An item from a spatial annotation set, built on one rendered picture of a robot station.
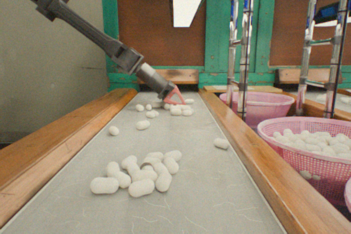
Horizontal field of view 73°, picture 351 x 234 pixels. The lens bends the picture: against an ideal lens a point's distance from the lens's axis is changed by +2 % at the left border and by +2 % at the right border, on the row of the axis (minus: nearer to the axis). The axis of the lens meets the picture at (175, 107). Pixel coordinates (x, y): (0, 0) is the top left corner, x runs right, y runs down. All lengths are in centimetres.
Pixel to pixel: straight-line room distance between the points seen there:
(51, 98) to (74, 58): 43
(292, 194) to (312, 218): 4
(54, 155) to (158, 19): 91
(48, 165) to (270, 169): 33
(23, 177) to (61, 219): 10
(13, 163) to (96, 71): 187
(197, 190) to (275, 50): 104
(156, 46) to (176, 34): 11
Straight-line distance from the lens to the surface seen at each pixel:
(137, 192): 32
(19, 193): 37
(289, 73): 128
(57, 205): 35
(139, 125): 59
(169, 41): 121
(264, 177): 35
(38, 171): 41
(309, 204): 31
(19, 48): 254
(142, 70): 80
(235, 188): 36
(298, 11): 136
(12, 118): 268
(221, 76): 122
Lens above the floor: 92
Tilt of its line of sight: 12 degrees down
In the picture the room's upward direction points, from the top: straight up
